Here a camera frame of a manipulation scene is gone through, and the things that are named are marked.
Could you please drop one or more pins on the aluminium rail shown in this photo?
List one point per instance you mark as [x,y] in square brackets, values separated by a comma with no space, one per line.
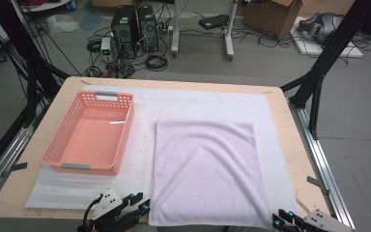
[3,161]
[322,161]

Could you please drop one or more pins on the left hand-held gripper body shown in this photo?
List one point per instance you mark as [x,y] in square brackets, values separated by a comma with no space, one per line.
[109,206]

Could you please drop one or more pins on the light purple towel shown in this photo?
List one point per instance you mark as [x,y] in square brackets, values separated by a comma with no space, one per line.
[206,174]

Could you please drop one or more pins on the flat black device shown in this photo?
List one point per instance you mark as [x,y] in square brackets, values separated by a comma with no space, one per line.
[214,21]

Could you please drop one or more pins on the white metal stand frame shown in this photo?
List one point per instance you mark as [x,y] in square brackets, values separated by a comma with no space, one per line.
[228,32]

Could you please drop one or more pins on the black computer tower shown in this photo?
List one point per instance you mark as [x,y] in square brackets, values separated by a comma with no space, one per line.
[148,27]
[124,29]

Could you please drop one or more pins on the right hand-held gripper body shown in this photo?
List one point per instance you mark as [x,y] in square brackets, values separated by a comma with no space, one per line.
[322,224]

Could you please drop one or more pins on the black metal frame post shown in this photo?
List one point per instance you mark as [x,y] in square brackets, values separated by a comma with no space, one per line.
[322,64]
[32,64]

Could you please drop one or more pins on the open cardboard box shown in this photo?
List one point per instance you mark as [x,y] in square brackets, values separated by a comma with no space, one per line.
[270,16]

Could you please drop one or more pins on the grey rail bracket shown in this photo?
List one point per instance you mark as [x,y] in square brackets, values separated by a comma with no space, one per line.
[317,184]
[16,167]

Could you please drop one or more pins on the pink perforated plastic basket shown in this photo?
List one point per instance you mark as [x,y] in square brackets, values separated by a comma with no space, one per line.
[93,138]

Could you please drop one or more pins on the small white power unit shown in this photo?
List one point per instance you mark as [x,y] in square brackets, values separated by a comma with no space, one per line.
[105,48]

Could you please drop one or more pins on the grey rounded device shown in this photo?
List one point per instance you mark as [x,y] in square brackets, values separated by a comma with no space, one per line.
[322,27]

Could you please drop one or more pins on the clear plastic bag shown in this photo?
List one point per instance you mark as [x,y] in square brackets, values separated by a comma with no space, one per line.
[62,23]

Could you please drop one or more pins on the white flat board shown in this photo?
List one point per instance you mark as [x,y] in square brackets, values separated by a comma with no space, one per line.
[351,51]

